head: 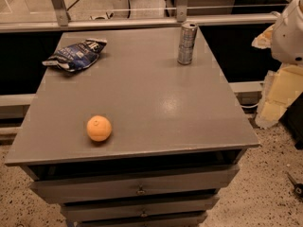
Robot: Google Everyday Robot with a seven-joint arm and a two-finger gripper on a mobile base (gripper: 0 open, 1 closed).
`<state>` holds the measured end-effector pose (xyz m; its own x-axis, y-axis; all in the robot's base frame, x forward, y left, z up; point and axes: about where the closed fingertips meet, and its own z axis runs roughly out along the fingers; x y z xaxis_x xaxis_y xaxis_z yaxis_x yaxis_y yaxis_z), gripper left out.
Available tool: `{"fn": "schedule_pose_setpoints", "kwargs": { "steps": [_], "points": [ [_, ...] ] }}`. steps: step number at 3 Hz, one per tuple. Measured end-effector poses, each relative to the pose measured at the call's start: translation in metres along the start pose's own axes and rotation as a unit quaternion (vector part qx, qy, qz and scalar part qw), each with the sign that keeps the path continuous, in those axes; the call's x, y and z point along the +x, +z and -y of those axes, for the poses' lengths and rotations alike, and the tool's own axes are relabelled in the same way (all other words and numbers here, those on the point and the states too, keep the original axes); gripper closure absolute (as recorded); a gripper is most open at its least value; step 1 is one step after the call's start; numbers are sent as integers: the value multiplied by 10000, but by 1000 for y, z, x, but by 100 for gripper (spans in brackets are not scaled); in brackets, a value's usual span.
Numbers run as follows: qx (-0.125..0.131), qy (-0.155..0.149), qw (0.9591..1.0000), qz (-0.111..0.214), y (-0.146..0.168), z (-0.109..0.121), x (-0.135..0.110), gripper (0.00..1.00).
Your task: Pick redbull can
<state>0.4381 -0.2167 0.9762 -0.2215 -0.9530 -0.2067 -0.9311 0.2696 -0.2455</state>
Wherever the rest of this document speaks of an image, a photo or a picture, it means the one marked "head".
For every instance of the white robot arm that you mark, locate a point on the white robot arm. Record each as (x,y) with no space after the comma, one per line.
(287,36)

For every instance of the silver redbull can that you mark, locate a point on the silver redbull can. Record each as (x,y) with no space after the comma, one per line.
(187,42)

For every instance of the grey drawer cabinet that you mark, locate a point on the grey drawer cabinet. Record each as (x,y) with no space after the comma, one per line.
(164,115)

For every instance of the orange fruit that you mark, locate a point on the orange fruit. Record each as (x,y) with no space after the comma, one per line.
(98,128)

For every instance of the blue white chip bag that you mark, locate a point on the blue white chip bag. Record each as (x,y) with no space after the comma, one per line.
(77,57)

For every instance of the middle grey drawer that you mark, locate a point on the middle grey drawer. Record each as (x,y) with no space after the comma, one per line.
(139,209)

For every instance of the grey drawer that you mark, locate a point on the grey drawer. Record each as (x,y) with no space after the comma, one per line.
(135,184)
(139,209)
(190,219)

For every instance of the bottom grey drawer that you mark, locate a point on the bottom grey drawer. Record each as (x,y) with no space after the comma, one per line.
(190,219)

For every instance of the top grey drawer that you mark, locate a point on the top grey drawer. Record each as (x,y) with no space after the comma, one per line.
(135,184)

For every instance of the yellow foam padding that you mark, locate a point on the yellow foam padding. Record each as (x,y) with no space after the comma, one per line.
(280,89)

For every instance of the black tool on floor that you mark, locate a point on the black tool on floor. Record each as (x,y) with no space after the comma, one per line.
(298,187)

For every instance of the metal railing frame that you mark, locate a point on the metal railing frame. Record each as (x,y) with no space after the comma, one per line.
(68,15)

